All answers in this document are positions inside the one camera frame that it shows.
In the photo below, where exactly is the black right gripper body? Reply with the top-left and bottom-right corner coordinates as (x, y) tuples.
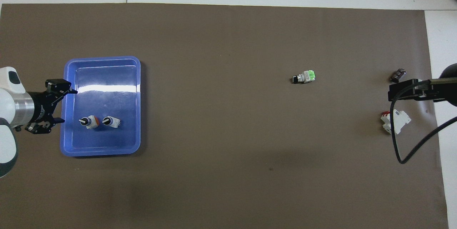
(423, 77), (457, 107)

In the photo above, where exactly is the blue plastic tray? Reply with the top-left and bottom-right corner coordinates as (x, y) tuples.
(60, 56), (141, 157)

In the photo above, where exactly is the white circuit breaker red lever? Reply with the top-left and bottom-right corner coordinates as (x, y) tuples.
(380, 109), (411, 135)

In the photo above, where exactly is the brown table mat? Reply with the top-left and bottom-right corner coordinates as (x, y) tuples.
(0, 3), (450, 229)

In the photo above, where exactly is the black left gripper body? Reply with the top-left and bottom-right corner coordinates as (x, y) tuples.
(27, 90), (59, 133)

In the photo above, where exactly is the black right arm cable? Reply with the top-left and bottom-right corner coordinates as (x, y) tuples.
(390, 85), (457, 165)

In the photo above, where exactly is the selector switch orange base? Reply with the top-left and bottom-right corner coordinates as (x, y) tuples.
(79, 115), (100, 130)

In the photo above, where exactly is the selector switch white base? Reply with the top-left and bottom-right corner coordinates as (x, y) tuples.
(102, 116), (122, 129)

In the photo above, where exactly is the selector switch green base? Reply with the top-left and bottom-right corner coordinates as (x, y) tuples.
(291, 70), (317, 84)

